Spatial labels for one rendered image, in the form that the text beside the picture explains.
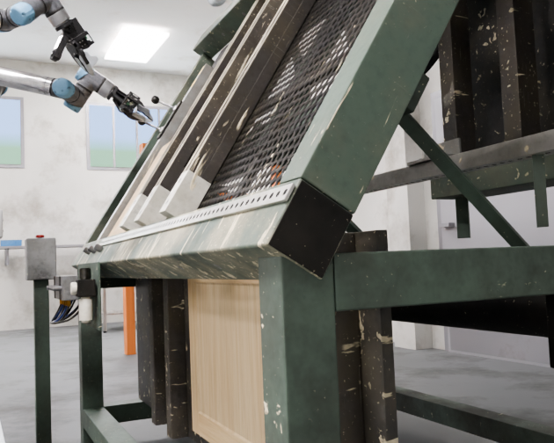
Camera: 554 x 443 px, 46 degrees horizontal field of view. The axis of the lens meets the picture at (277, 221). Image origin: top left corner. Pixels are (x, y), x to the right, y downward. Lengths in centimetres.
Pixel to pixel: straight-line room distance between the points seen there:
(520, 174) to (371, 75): 75
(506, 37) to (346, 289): 102
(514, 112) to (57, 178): 880
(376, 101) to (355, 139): 8
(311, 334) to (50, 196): 919
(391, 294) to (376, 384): 22
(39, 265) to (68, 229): 711
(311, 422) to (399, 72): 57
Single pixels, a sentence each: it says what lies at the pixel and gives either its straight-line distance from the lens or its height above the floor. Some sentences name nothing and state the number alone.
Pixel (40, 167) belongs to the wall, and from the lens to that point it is 1011.
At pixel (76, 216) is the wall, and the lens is 1009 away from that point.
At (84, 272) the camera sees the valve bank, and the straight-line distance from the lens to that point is 237.
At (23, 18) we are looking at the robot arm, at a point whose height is 167.
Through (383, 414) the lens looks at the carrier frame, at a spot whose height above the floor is 50.
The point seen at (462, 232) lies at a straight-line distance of 199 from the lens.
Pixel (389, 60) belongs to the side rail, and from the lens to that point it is 111.
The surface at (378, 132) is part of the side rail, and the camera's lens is 107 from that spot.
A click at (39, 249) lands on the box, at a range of 296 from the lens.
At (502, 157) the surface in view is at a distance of 150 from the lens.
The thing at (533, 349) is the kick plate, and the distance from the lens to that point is 494.
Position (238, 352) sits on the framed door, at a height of 55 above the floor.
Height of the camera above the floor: 78
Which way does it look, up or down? 4 degrees up
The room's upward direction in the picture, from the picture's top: 2 degrees counter-clockwise
